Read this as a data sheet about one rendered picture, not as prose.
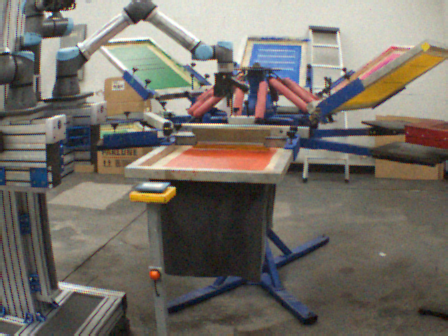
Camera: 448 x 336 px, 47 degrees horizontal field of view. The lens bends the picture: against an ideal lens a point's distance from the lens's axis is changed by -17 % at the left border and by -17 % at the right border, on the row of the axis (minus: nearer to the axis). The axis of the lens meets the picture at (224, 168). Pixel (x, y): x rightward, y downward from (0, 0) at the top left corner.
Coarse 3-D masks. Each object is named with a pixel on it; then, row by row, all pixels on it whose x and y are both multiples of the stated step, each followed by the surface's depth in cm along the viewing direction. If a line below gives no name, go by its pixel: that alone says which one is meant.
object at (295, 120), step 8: (208, 112) 369; (216, 112) 373; (224, 112) 372; (200, 120) 339; (208, 120) 337; (216, 120) 344; (280, 120) 341; (288, 120) 337; (296, 120) 327; (304, 120) 327; (312, 128) 336
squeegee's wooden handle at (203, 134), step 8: (192, 128) 276; (200, 128) 275; (208, 128) 274; (216, 128) 274; (224, 128) 273; (232, 128) 272; (240, 128) 272; (248, 128) 272; (256, 128) 271; (200, 136) 276; (208, 136) 275; (216, 136) 274; (224, 136) 274; (232, 136) 273; (240, 136) 272; (248, 136) 271; (256, 136) 271; (264, 136) 270; (264, 144) 271
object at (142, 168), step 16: (144, 160) 236; (288, 160) 238; (128, 176) 222; (144, 176) 221; (160, 176) 220; (176, 176) 218; (192, 176) 217; (208, 176) 216; (224, 176) 215; (240, 176) 214; (256, 176) 213; (272, 176) 211
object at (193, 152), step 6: (186, 150) 277; (192, 150) 277; (198, 150) 277; (204, 150) 277; (210, 150) 276; (216, 150) 276; (222, 150) 276; (228, 150) 276; (180, 156) 262; (186, 156) 262; (192, 156) 263; (198, 156) 263; (204, 156) 263; (210, 156) 263; (216, 156) 263; (222, 156) 262; (168, 162) 249; (174, 162) 249; (180, 162) 249
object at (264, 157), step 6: (234, 150) 276; (240, 150) 276; (246, 150) 276; (252, 150) 276; (258, 150) 276; (270, 150) 276; (276, 150) 276; (228, 156) 262; (234, 156) 262; (240, 156) 262; (246, 156) 261; (252, 156) 261; (258, 156) 261; (264, 156) 261; (270, 156) 261; (258, 162) 248; (264, 162) 248; (252, 168) 236; (258, 168) 236; (264, 168) 236
